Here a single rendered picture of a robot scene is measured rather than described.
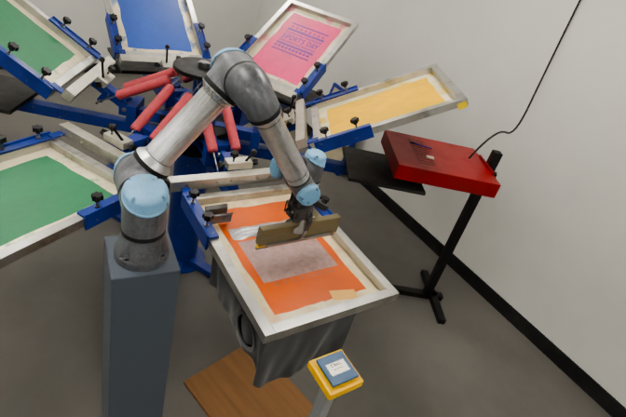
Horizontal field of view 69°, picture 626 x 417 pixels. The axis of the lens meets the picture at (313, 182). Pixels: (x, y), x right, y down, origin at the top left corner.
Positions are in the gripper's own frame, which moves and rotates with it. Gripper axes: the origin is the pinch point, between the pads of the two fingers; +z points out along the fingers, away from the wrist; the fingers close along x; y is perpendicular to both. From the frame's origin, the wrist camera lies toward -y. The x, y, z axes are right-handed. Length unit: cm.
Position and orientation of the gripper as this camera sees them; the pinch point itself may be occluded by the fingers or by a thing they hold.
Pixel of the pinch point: (299, 232)
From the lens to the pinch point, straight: 175.8
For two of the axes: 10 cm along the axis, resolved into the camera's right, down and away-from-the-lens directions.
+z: -2.4, 8.4, 4.9
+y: -8.2, 0.9, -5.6
